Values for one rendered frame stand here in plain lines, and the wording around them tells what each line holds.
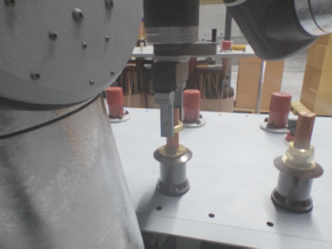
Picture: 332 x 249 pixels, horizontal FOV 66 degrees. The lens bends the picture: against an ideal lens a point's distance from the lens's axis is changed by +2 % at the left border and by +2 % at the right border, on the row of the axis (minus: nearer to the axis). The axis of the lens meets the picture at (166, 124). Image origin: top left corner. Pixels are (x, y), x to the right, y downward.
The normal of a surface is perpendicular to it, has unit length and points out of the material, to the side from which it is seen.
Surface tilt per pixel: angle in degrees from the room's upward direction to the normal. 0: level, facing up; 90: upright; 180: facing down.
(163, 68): 90
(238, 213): 0
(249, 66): 90
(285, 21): 120
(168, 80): 90
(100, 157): 84
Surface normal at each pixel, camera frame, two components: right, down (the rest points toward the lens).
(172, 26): -0.01, 0.36
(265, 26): -0.66, 0.67
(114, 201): 0.92, 0.02
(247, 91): -0.23, 0.36
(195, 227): -0.06, -0.85
